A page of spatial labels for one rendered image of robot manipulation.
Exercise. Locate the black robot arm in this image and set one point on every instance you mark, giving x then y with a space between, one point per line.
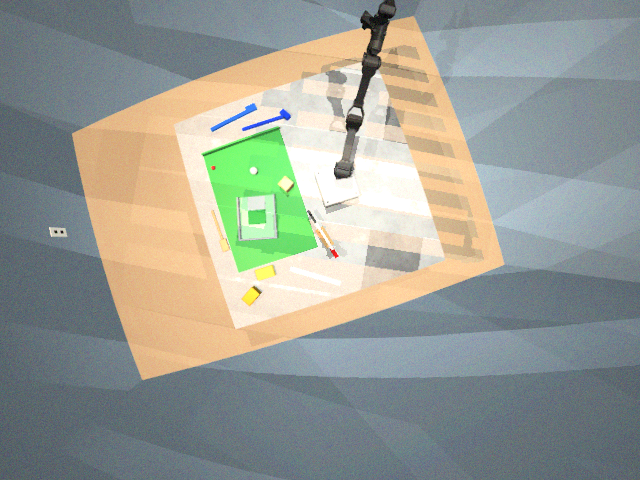
371 63

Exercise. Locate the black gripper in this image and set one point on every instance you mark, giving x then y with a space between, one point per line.
386 10

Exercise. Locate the green rectangular mat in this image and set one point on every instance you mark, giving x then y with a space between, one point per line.
232 178

